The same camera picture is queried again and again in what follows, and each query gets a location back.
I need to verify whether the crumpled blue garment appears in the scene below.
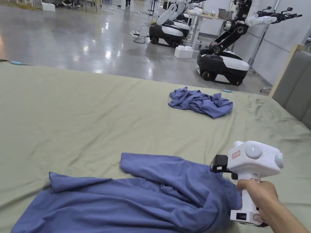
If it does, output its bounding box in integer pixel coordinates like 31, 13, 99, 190
168, 86, 234, 120

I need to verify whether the large blue shirt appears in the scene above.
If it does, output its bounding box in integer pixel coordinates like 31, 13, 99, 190
11, 152, 243, 233

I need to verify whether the white foam box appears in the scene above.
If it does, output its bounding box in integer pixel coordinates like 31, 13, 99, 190
174, 45, 194, 59

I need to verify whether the bed with pale green sheet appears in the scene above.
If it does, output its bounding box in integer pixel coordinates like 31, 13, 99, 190
0, 59, 311, 233

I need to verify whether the grey padded headboard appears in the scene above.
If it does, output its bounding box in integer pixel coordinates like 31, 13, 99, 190
268, 45, 311, 133

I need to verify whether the black floor cable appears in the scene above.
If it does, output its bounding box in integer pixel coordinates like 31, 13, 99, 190
133, 34, 152, 45

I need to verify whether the white table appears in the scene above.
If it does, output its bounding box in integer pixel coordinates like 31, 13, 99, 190
184, 7, 236, 49

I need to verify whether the person's right hand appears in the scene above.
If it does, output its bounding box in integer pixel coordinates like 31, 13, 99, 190
236, 180, 280, 219

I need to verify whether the black and white wheeled robot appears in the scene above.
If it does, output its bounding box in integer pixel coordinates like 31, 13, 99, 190
173, 0, 206, 37
196, 0, 304, 87
149, 0, 185, 47

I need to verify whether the person's right forearm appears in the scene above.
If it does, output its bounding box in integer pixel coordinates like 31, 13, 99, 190
258, 201, 309, 233

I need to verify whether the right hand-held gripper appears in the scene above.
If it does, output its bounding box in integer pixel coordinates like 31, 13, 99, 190
210, 140, 284, 228

